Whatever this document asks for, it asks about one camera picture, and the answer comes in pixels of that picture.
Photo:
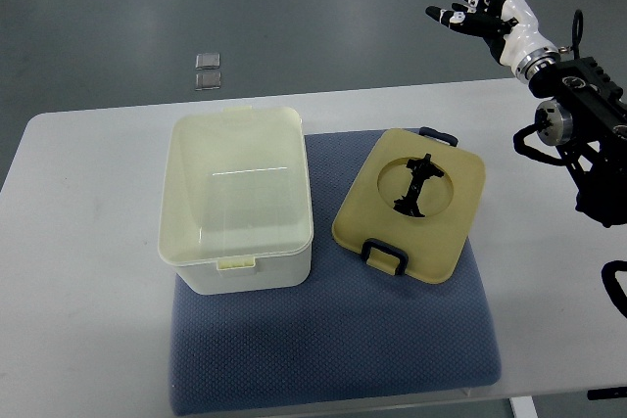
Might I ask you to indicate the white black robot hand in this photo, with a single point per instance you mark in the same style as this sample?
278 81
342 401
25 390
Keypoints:
509 28

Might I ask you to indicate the yellow box lid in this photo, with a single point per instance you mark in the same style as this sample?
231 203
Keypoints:
411 206

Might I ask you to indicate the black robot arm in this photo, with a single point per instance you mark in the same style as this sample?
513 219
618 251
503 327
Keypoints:
580 125

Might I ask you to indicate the white storage box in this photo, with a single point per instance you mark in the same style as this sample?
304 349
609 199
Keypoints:
237 208

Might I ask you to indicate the upper metal floor plate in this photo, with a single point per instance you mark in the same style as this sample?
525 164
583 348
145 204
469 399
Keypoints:
207 61

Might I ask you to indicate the metal floor plate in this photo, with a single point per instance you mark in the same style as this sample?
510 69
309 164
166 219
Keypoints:
207 61
208 80

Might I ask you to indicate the lower metal floor plate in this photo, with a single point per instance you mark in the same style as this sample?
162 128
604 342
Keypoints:
208 80

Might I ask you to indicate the blue grey cushion mat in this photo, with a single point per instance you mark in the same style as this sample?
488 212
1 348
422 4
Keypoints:
348 331

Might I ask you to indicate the white table leg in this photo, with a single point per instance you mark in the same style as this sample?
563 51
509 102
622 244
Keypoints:
523 407

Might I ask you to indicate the black table bracket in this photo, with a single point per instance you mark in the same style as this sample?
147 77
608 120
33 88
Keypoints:
609 393

